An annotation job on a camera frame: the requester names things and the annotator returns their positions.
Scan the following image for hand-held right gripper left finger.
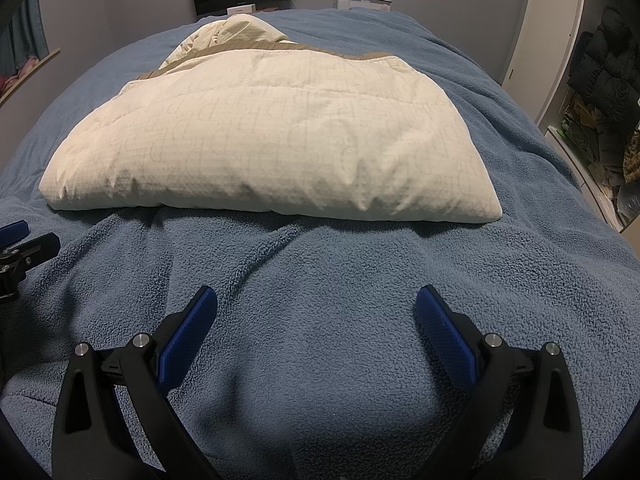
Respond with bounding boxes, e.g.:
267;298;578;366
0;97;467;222
51;285;219;480

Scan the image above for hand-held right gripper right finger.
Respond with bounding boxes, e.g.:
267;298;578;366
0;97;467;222
416;284;586;480

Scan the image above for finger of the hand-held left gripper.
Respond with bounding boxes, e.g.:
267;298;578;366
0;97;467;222
0;221;30;247
0;233;61;274

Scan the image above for white hooded jacket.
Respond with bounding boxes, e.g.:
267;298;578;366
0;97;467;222
39;14;503;225

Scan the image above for dark clothes in wardrobe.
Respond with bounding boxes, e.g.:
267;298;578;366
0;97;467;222
560;6;640;232

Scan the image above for blue fleece blanket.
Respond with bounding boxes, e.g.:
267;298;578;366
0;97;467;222
0;7;640;480

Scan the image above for wooden window sill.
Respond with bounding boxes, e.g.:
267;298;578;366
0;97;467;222
0;48;62;107

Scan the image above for blue curtain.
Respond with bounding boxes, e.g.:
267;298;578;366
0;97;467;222
9;0;51;62

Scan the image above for white wardrobe door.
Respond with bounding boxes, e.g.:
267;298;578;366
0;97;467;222
502;0;587;127

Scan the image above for white box under router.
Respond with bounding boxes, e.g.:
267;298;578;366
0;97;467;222
334;0;394;12

